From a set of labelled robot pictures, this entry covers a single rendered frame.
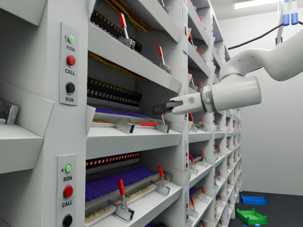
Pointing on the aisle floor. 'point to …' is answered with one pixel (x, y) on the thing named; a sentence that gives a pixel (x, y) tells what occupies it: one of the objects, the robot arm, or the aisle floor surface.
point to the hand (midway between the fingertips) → (158, 109)
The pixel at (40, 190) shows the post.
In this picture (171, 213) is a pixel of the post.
